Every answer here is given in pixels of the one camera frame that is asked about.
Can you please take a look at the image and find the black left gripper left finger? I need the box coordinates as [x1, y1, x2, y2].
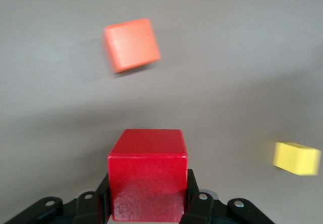
[4, 173, 114, 224]

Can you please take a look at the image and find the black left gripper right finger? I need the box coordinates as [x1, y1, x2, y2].
[179, 169, 275, 224]

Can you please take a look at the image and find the red wooden block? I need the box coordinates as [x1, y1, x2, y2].
[107, 129, 188, 222]

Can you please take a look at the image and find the yellow wooden block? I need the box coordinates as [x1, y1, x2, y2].
[273, 141, 322, 176]

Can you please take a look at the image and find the orange wooden block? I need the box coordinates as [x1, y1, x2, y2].
[102, 18, 162, 74]

